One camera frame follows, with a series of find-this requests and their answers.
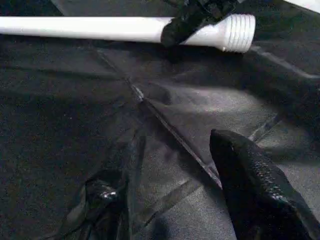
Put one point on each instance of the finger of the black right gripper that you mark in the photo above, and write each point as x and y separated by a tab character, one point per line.
185	26

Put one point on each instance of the white plastic table leg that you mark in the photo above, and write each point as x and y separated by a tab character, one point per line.
100	28

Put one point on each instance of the white flat sheet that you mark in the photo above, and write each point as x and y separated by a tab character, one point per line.
305	4

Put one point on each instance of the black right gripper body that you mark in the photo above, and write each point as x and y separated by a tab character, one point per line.
212	6

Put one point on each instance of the black table mat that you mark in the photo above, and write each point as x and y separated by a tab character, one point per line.
75	110

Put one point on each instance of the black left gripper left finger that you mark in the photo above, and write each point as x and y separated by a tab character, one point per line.
107	200

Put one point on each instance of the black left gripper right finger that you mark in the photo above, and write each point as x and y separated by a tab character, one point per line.
260	195

